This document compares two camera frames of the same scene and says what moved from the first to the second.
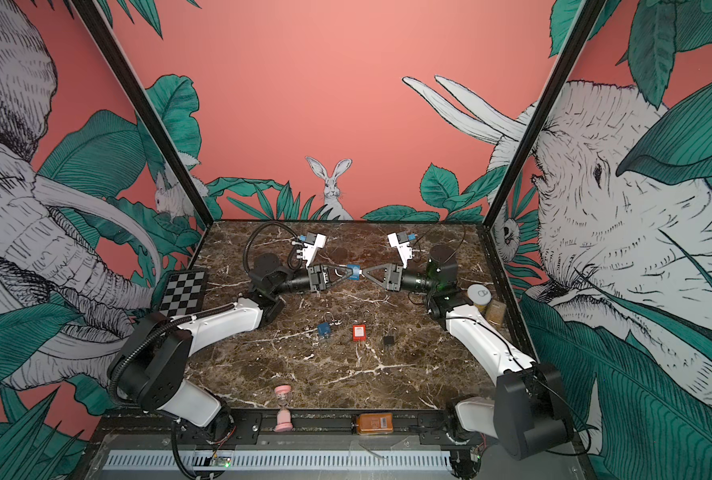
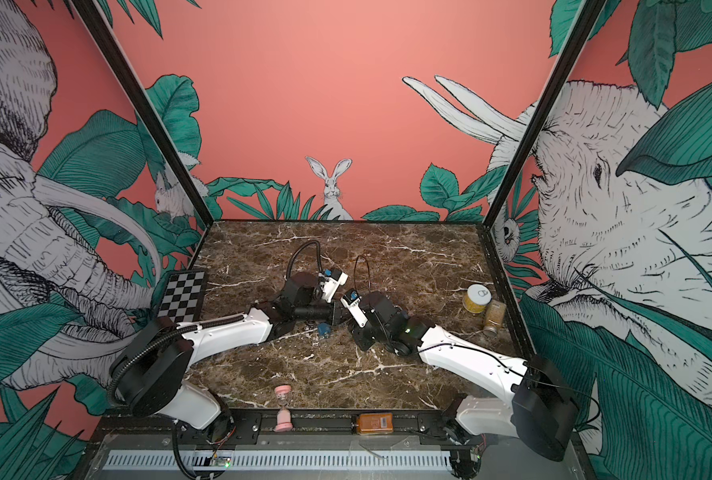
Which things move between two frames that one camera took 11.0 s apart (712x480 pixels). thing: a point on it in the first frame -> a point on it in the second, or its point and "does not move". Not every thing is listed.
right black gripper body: x=392 y=279 -> x=355 y=327
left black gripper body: x=314 y=277 -> x=336 y=304
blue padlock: x=324 y=329 does not move
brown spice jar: x=496 y=312 does not move
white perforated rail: x=136 y=460 does not move
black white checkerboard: x=184 y=293 does not move
